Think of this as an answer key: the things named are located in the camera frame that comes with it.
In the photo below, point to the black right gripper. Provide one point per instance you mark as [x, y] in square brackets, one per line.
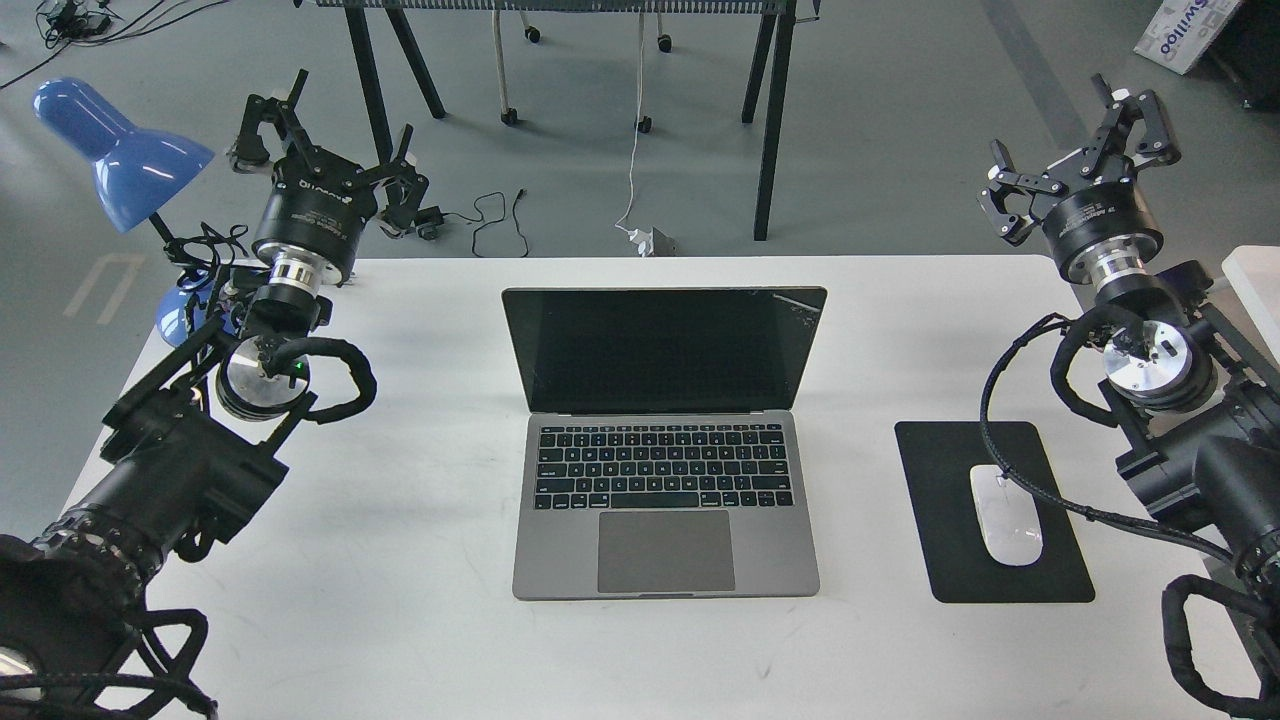
[1101, 208]

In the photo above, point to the white computer mouse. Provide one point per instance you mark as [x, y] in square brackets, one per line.
[1007, 517]

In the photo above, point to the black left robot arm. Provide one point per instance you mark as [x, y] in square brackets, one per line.
[192, 446]

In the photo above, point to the grey laptop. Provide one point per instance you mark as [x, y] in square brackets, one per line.
[662, 458]

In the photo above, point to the white side table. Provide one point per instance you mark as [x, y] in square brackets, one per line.
[1253, 272]

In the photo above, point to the white cardboard box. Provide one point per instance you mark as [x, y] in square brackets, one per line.
[1180, 32]

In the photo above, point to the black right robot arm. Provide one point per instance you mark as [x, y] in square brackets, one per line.
[1196, 401]

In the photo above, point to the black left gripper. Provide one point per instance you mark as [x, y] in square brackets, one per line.
[324, 215]

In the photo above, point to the black mouse pad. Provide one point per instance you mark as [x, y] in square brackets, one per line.
[940, 459]

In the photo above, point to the blue desk lamp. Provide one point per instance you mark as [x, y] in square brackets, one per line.
[136, 172]

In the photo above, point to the white power adapter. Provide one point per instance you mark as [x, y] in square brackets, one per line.
[652, 243]

